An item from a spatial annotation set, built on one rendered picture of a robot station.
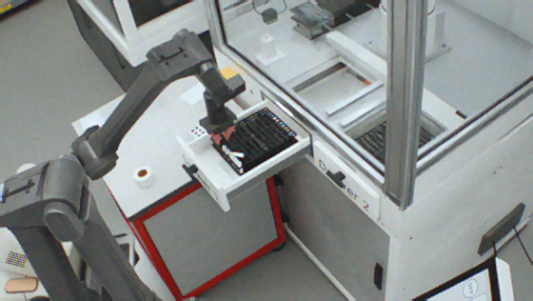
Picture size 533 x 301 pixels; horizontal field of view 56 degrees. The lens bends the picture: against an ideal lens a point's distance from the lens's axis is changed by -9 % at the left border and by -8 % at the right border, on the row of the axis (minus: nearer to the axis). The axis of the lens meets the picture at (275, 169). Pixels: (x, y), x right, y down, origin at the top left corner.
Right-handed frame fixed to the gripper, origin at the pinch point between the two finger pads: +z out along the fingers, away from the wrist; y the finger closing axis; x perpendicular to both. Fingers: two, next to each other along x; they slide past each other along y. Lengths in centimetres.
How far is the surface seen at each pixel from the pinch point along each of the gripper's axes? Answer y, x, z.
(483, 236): -75, 57, 56
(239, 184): 3.3, 14.0, 5.8
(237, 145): -4.1, 1.6, 3.8
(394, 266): -24, 56, 28
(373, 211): -21, 47, 6
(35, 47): 25, -291, 104
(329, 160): -21.1, 26.7, 1.1
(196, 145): 5.2, -9.9, 7.0
